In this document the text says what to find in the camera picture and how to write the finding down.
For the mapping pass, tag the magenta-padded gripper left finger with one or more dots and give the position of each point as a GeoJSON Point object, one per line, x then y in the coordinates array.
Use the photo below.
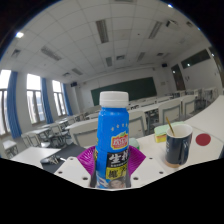
{"type": "Point", "coordinates": [71, 170]}

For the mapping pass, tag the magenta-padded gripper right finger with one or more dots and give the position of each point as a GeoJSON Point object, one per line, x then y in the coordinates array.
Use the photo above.
{"type": "Point", "coordinates": [148, 168]}

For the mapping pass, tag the blue drink bottle white cap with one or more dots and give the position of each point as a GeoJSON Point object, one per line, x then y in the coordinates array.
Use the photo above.
{"type": "Point", "coordinates": [112, 126]}

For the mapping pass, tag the bunch of keys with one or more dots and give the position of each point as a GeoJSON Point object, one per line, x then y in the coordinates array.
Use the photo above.
{"type": "Point", "coordinates": [54, 160]}

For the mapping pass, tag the dark blue mug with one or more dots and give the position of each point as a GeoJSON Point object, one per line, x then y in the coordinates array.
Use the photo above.
{"type": "Point", "coordinates": [178, 150]}

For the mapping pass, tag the yellow and green sponge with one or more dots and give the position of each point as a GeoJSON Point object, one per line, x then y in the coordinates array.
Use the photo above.
{"type": "Point", "coordinates": [160, 133]}

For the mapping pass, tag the classroom desks and chairs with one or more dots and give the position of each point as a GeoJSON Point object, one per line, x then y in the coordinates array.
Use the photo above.
{"type": "Point", "coordinates": [83, 133]}

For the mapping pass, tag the thin golden stirring stick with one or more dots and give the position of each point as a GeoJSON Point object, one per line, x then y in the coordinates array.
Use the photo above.
{"type": "Point", "coordinates": [170, 126]}

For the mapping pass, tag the flat round red coaster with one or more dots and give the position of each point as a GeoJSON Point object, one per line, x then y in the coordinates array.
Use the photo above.
{"type": "Point", "coordinates": [203, 139]}

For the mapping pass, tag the classroom window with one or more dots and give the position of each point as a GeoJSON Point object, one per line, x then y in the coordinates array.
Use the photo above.
{"type": "Point", "coordinates": [3, 100]}
{"type": "Point", "coordinates": [58, 98]}
{"type": "Point", "coordinates": [33, 100]}

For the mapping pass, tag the green chalkboard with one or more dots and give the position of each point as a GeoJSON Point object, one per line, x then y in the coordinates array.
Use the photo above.
{"type": "Point", "coordinates": [140, 87]}

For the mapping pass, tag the dark classroom door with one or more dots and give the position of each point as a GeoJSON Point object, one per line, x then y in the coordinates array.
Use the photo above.
{"type": "Point", "coordinates": [177, 77]}

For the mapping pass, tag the ceiling lights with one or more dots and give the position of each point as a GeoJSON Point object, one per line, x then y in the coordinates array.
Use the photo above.
{"type": "Point", "coordinates": [101, 30]}

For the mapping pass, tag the black wall speaker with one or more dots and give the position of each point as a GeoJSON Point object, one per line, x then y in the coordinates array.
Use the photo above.
{"type": "Point", "coordinates": [74, 84]}
{"type": "Point", "coordinates": [164, 65]}

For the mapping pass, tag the dark high wall window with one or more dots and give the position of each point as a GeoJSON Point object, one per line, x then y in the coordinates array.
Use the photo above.
{"type": "Point", "coordinates": [196, 59]}

